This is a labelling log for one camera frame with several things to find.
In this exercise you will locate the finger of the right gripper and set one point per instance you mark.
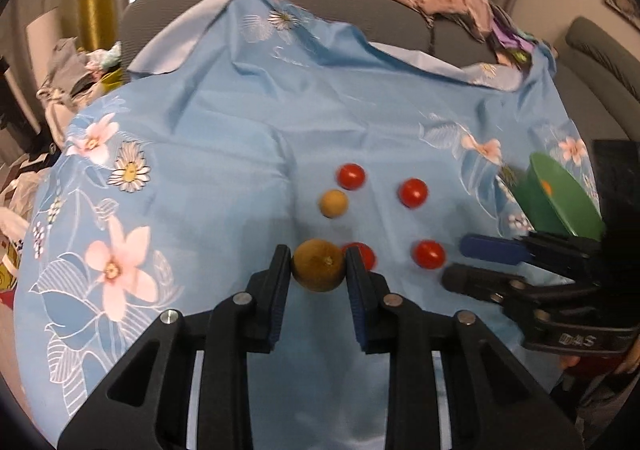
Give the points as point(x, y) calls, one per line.
point(480, 284)
point(494, 249)

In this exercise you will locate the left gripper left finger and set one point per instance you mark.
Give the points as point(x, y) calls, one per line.
point(248, 322)

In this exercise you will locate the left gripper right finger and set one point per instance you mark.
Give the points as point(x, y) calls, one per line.
point(389, 324)

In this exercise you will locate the cherry tomato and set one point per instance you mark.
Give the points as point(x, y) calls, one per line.
point(428, 254)
point(351, 176)
point(366, 253)
point(413, 193)

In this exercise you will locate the brown longan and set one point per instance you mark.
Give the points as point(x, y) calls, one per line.
point(333, 204)
point(318, 265)

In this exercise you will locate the person's right hand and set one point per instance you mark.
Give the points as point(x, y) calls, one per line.
point(598, 365)

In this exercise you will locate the green plastic bowl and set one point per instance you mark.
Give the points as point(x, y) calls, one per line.
point(567, 211)

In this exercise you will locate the upper orange mandarin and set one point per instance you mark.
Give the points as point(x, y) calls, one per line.
point(546, 186)

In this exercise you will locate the grey sofa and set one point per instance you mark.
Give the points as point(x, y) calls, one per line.
point(597, 78)

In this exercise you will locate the blue floral cloth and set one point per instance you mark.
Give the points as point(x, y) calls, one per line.
point(233, 125)

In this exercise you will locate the clutter pile of clothes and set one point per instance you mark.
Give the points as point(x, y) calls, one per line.
point(73, 79)

